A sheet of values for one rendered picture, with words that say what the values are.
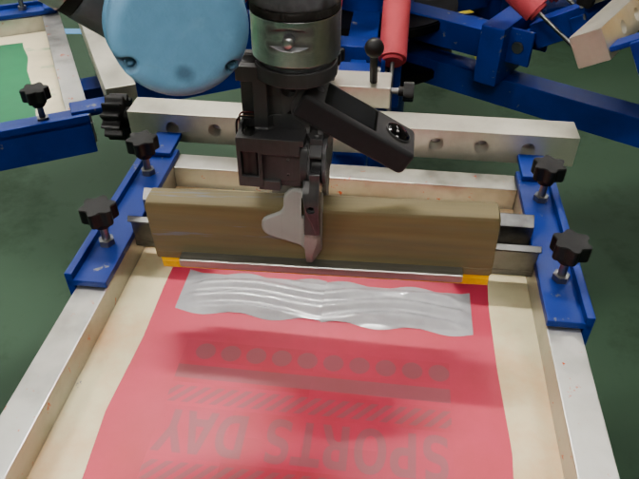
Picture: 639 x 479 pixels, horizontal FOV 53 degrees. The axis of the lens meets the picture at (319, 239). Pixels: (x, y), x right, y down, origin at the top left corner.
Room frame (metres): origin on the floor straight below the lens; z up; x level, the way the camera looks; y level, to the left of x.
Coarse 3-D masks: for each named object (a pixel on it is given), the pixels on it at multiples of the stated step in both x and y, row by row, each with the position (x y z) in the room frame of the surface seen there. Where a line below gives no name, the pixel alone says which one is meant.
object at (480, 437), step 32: (448, 288) 0.58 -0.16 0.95; (480, 288) 0.58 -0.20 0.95; (480, 320) 0.52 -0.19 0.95; (352, 352) 0.48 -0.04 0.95; (384, 352) 0.48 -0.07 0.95; (416, 352) 0.48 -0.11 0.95; (448, 352) 0.48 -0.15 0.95; (480, 352) 0.48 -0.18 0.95; (480, 384) 0.43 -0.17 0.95; (480, 416) 0.39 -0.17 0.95; (480, 448) 0.35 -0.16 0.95
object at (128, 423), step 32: (160, 320) 0.52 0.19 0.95; (192, 320) 0.52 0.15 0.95; (224, 320) 0.52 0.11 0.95; (256, 320) 0.52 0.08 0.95; (288, 320) 0.52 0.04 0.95; (160, 352) 0.48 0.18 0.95; (128, 384) 0.43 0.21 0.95; (160, 384) 0.43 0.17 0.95; (128, 416) 0.39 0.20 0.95; (96, 448) 0.35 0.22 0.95; (128, 448) 0.35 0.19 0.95
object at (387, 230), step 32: (160, 192) 0.54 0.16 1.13; (192, 192) 0.54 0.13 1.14; (224, 192) 0.53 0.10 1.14; (256, 192) 0.53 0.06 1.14; (160, 224) 0.52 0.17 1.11; (192, 224) 0.52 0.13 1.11; (224, 224) 0.51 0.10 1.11; (256, 224) 0.51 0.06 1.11; (352, 224) 0.50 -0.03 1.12; (384, 224) 0.49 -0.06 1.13; (416, 224) 0.49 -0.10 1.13; (448, 224) 0.48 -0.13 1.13; (480, 224) 0.48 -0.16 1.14; (160, 256) 0.52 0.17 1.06; (288, 256) 0.50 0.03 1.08; (320, 256) 0.50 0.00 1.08; (352, 256) 0.50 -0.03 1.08; (384, 256) 0.49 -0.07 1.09; (416, 256) 0.49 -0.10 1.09; (448, 256) 0.48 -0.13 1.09; (480, 256) 0.48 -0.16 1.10
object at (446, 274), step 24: (192, 264) 0.50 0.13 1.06; (216, 264) 0.50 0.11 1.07; (240, 264) 0.50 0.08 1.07; (264, 264) 0.49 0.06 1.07; (288, 264) 0.49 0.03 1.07; (312, 264) 0.49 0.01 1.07; (336, 264) 0.49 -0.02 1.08; (360, 264) 0.49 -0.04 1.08; (384, 264) 0.49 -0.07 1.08; (408, 264) 0.49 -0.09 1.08
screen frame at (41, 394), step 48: (336, 192) 0.78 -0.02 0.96; (384, 192) 0.77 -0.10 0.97; (432, 192) 0.76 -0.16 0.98; (480, 192) 0.75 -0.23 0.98; (96, 288) 0.54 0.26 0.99; (528, 288) 0.58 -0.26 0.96; (48, 336) 0.47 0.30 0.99; (96, 336) 0.49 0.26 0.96; (576, 336) 0.47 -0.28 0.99; (48, 384) 0.40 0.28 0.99; (576, 384) 0.40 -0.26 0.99; (0, 432) 0.35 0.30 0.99; (48, 432) 0.37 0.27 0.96; (576, 432) 0.35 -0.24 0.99
